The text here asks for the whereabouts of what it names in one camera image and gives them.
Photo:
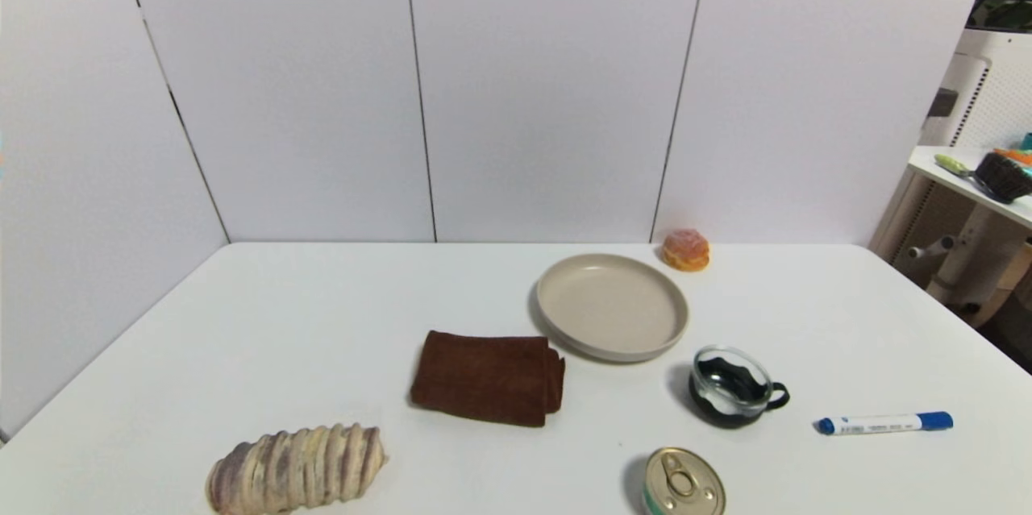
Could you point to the striped twisted bread loaf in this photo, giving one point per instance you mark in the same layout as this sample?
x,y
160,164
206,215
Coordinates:
x,y
294,468

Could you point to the beige round plate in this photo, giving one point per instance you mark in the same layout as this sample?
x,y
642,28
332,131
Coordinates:
x,y
611,306

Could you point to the brown folded cloth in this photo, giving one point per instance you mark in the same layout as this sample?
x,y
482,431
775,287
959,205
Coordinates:
x,y
486,378

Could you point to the orange glazed bun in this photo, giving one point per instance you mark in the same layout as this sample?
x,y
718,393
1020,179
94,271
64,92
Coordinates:
x,y
686,249

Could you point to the glass cup with black holder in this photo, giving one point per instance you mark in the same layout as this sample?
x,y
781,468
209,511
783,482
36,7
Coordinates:
x,y
732,388

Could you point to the gold lidded tin can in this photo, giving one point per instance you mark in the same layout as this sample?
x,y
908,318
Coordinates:
x,y
682,484

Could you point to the blue and white marker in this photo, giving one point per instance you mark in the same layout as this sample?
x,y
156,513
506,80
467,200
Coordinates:
x,y
884,423

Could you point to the white side table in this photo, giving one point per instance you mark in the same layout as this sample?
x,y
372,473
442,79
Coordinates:
x,y
970,213

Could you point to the white perforated panel stand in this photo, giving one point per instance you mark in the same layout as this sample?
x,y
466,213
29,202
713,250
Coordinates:
x,y
981,92

